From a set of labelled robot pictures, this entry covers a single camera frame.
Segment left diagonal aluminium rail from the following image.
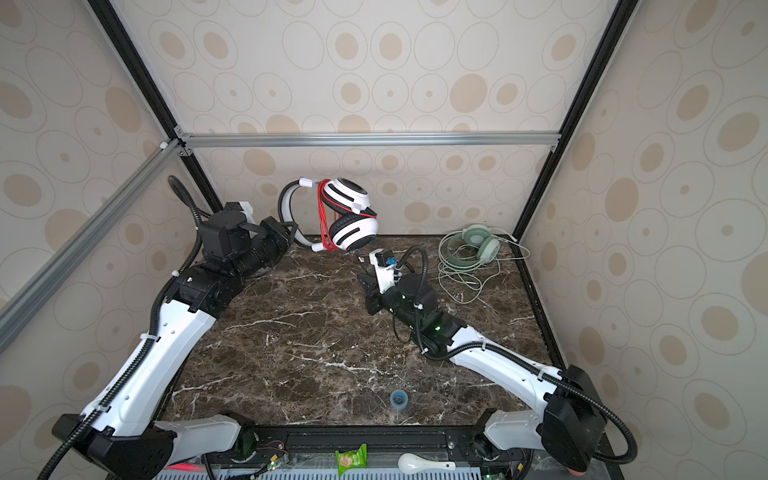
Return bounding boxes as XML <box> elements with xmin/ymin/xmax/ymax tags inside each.
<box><xmin>0</xmin><ymin>139</ymin><xmax>181</xmax><ymax>355</ymax></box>

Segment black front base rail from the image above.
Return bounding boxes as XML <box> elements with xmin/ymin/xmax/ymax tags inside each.
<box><xmin>155</xmin><ymin>424</ymin><xmax>625</xmax><ymax>480</ymax></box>

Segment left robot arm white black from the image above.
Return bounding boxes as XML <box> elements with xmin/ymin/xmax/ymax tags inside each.
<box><xmin>38</xmin><ymin>176</ymin><xmax>298</xmax><ymax>479</ymax></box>

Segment white ceramic spoon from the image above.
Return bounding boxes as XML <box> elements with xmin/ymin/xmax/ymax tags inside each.
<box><xmin>398</xmin><ymin>453</ymin><xmax>457</xmax><ymax>475</ymax></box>

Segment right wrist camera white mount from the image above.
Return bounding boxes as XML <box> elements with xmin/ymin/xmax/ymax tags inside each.
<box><xmin>368</xmin><ymin>248</ymin><xmax>401</xmax><ymax>294</ymax></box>

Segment horizontal aluminium rail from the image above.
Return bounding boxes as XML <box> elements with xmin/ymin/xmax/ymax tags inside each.
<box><xmin>181</xmin><ymin>131</ymin><xmax>561</xmax><ymax>148</ymax></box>

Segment blue tape roll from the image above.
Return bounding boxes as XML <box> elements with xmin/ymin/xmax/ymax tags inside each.
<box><xmin>390</xmin><ymin>389</ymin><xmax>409</xmax><ymax>411</ymax></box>

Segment white black headphones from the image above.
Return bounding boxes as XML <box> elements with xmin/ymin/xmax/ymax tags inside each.
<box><xmin>278</xmin><ymin>177</ymin><xmax>379</xmax><ymax>252</ymax></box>

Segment green headphones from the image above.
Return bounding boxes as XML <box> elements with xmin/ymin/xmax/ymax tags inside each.
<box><xmin>461</xmin><ymin>224</ymin><xmax>501</xmax><ymax>265</ymax></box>

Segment pink marker pen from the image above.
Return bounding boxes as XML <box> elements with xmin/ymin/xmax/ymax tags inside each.
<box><xmin>166</xmin><ymin>463</ymin><xmax>204</xmax><ymax>472</ymax></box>

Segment green snack packet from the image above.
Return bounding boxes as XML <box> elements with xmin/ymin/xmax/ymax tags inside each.
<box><xmin>335</xmin><ymin>443</ymin><xmax>368</xmax><ymax>476</ymax></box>

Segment red headphone cable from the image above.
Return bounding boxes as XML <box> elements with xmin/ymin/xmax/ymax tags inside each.
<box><xmin>316</xmin><ymin>178</ymin><xmax>376</xmax><ymax>252</ymax></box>

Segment green headphone cable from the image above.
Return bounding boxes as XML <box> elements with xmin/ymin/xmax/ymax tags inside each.
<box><xmin>437</xmin><ymin>227</ymin><xmax>532</xmax><ymax>304</ymax></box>

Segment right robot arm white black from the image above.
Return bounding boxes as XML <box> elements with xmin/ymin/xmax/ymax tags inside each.
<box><xmin>357</xmin><ymin>246</ymin><xmax>639</xmax><ymax>473</ymax></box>

